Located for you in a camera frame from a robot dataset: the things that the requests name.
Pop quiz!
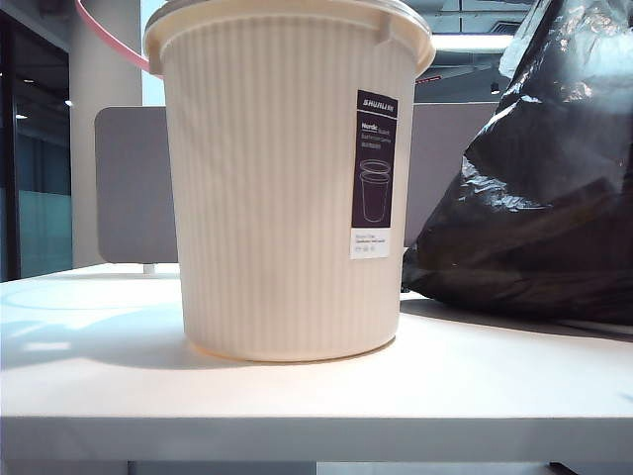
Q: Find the white ribbed plastic trash can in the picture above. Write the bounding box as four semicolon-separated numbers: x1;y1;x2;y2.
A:
142;0;437;363

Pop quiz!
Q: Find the black garbage bag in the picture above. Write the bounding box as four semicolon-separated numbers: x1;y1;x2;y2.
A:
401;0;633;326

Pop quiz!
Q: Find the pink ring lid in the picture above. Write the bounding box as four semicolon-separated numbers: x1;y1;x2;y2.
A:
74;0;165;76

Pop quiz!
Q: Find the brown desk partition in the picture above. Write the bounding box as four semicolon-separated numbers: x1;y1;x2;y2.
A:
405;101;503;248

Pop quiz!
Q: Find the grey rounded desk divider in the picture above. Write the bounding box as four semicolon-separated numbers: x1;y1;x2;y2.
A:
93;106;180;276

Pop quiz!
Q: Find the long white ceiling light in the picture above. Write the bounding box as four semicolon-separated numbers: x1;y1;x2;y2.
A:
430;33;520;50

